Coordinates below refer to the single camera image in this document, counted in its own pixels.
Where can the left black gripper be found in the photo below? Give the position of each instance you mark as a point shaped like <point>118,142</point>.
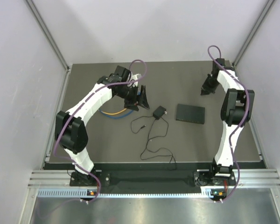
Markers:
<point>136,99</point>

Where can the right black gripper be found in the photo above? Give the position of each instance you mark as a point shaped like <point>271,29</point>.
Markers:
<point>205,89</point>

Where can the grey slotted cable duct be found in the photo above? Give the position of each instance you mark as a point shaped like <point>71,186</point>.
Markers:
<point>87,193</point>

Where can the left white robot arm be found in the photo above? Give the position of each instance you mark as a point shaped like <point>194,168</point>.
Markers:
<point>70,126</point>

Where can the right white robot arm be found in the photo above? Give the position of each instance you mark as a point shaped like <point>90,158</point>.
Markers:
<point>235,113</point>

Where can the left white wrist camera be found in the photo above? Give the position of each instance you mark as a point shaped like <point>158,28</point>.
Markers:
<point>135,77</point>

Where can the black network switch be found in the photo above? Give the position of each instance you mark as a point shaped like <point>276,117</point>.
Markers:
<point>190,113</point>

